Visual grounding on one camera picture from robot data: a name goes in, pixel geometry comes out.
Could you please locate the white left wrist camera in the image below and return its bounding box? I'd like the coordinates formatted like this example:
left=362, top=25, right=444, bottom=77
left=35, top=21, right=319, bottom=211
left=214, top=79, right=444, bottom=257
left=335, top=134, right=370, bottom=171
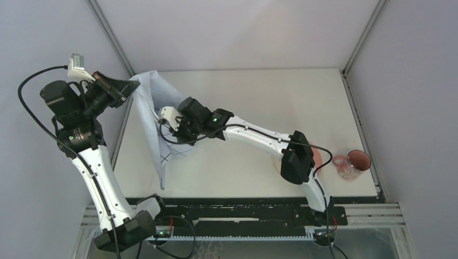
left=67, top=53, right=95, bottom=82

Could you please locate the cream pink branch plate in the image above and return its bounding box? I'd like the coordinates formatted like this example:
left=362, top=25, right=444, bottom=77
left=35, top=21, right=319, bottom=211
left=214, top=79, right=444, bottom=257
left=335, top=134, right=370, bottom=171
left=272, top=142, right=323, bottom=185

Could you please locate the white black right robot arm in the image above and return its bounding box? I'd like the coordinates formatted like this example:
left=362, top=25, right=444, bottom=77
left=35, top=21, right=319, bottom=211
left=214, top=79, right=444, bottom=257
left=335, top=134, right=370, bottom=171
left=159, top=97, right=334, bottom=224

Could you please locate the white checked tablecloth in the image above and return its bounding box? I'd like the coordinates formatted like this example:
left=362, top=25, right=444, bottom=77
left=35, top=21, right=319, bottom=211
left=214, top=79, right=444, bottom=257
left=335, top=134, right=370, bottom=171
left=130, top=70, right=194, bottom=190

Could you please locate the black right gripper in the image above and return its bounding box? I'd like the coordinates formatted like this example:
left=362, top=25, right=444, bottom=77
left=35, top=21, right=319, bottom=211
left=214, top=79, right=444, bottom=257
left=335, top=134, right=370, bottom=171
left=169, top=115, right=203, bottom=147

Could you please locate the white slotted cable duct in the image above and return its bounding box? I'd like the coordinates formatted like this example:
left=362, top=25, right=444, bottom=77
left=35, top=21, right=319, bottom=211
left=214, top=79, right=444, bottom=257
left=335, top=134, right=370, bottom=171
left=146, top=229, right=316, bottom=241

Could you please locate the pink patterned mug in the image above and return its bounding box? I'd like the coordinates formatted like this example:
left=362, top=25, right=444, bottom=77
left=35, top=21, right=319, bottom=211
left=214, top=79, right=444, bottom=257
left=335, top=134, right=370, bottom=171
left=332, top=150, right=372, bottom=181

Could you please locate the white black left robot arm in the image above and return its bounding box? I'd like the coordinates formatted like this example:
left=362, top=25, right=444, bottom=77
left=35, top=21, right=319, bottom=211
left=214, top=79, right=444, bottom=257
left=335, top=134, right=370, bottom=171
left=40, top=71, right=169, bottom=253

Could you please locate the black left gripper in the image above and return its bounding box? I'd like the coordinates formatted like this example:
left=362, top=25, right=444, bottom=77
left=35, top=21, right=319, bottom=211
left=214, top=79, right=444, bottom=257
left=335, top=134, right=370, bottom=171
left=79, top=71, right=140, bottom=118

